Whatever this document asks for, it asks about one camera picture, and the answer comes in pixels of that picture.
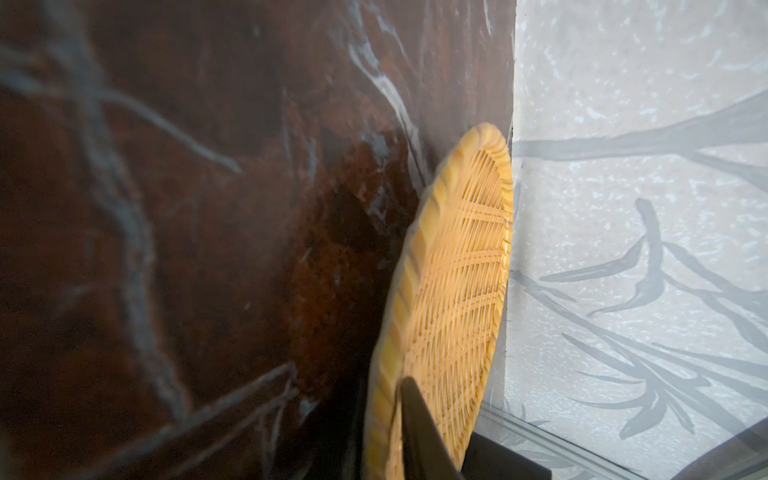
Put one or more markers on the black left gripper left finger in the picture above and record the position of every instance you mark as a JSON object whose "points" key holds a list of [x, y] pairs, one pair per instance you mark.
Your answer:
{"points": [[425, 456]]}

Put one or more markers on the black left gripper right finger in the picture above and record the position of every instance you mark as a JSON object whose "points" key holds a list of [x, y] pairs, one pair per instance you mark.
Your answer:
{"points": [[488, 460]]}

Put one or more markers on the orange woven round plate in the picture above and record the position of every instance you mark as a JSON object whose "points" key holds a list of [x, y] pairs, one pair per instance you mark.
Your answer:
{"points": [[445, 303]]}

